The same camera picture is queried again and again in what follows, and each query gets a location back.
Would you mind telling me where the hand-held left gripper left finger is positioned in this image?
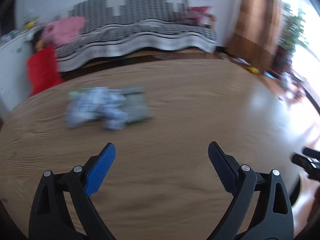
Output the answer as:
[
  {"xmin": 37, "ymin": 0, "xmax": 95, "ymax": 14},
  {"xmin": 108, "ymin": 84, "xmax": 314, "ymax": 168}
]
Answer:
[{"xmin": 29, "ymin": 142, "xmax": 116, "ymax": 240}]

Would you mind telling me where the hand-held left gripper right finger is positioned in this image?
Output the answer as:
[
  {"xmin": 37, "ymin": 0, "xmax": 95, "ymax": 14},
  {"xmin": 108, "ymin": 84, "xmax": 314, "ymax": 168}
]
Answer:
[{"xmin": 208, "ymin": 141, "xmax": 293, "ymax": 240}]

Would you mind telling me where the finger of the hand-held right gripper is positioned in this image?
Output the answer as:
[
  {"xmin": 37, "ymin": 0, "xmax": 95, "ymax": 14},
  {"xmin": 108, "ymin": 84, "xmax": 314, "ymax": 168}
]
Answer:
[
  {"xmin": 302, "ymin": 147, "xmax": 320, "ymax": 158},
  {"xmin": 291, "ymin": 153, "xmax": 320, "ymax": 180}
]

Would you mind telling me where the bluish white wrapper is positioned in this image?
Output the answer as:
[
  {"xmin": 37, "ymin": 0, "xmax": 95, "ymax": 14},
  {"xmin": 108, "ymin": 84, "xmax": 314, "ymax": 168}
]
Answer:
[{"xmin": 65, "ymin": 87, "xmax": 128, "ymax": 131}]

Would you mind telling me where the grey wrapper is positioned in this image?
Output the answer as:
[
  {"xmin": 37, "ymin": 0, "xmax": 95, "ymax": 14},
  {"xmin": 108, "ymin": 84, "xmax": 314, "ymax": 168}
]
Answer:
[{"xmin": 122, "ymin": 86, "xmax": 153, "ymax": 125}]

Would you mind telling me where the round wooden table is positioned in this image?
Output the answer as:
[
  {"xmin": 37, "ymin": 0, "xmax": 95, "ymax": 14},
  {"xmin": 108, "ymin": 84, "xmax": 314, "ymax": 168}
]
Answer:
[{"xmin": 0, "ymin": 55, "xmax": 320, "ymax": 240}]

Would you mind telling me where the red cloth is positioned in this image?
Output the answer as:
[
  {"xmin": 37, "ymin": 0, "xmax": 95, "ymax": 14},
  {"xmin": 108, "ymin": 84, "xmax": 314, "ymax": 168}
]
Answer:
[{"xmin": 26, "ymin": 46, "xmax": 63, "ymax": 97}]

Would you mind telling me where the wooden sofa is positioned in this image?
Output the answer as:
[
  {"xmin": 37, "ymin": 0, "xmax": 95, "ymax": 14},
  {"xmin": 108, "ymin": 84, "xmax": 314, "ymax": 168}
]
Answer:
[{"xmin": 60, "ymin": 49, "xmax": 225, "ymax": 80}]

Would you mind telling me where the potted green plant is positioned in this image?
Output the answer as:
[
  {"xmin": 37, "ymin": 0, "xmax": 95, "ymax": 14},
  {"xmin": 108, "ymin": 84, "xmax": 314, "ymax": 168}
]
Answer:
[{"xmin": 277, "ymin": 2, "xmax": 308, "ymax": 64}]

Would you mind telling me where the white cabinet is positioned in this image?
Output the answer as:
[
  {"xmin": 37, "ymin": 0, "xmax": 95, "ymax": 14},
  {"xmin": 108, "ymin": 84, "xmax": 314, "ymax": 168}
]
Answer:
[{"xmin": 0, "ymin": 33, "xmax": 33, "ymax": 117}]

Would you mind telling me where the brown curtain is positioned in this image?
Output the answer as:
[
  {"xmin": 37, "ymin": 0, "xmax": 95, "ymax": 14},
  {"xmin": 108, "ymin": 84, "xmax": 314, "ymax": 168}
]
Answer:
[{"xmin": 227, "ymin": 0, "xmax": 283, "ymax": 73}]

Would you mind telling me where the pink cloth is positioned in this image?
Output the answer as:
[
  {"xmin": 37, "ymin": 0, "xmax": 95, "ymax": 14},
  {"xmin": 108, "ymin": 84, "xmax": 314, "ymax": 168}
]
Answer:
[{"xmin": 42, "ymin": 16, "xmax": 87, "ymax": 45}]

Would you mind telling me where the black-white patterned sofa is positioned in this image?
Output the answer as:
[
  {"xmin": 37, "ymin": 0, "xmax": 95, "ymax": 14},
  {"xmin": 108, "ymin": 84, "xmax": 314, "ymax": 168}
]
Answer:
[{"xmin": 54, "ymin": 0, "xmax": 218, "ymax": 72}]

